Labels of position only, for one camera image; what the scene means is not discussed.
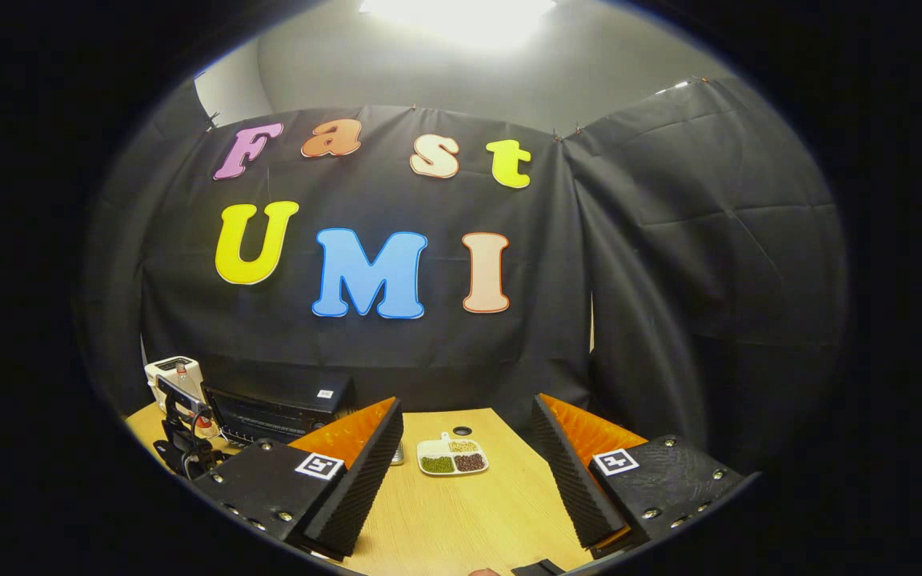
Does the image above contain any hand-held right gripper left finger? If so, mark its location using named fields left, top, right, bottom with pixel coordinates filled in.
left=191, top=398, right=404, bottom=561

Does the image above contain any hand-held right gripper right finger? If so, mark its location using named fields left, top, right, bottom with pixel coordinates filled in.
left=531, top=394, right=750, bottom=551

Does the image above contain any black electric oven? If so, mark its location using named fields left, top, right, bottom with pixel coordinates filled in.
left=201, top=370, right=355, bottom=447

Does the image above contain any clear plastic bottle red label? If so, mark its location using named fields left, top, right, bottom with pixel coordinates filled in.
left=173, top=360, right=218, bottom=441

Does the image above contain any white toaster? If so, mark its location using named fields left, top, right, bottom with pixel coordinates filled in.
left=144, top=356, right=204, bottom=413

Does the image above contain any white divided plate of beans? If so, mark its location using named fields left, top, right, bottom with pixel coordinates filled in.
left=417, top=433, right=490, bottom=478

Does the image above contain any large ceiling light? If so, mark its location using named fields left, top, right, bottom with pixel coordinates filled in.
left=359, top=0, right=558, bottom=50

